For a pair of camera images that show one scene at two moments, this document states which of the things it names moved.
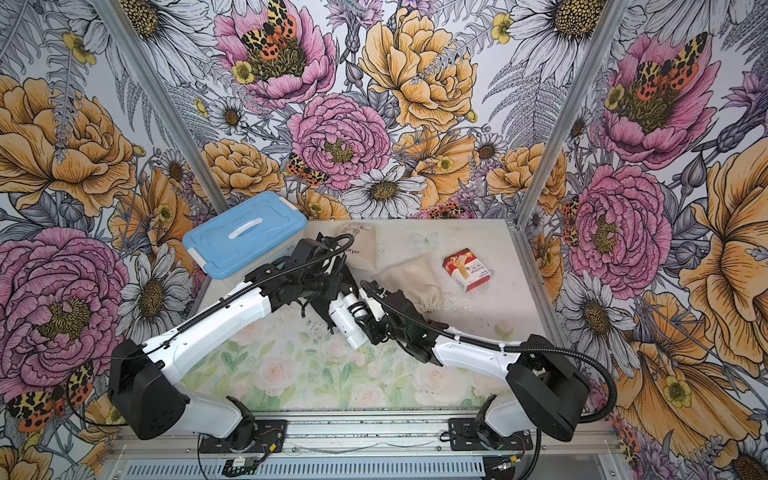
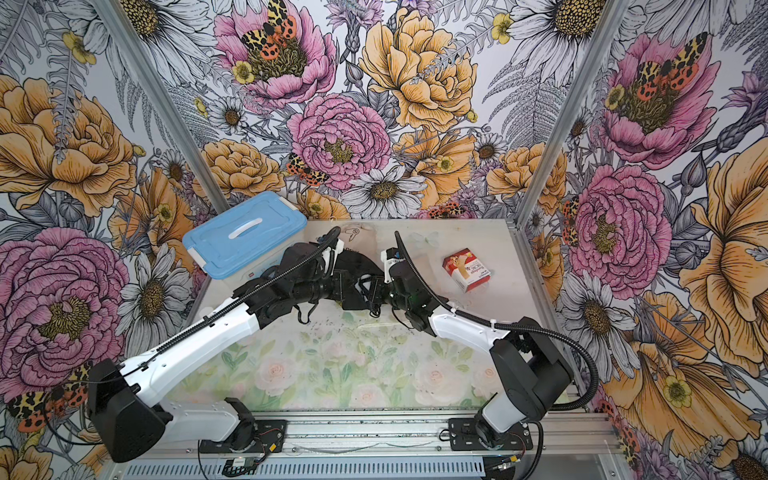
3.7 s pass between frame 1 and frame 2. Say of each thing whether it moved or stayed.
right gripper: moved
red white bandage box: stayed
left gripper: stayed
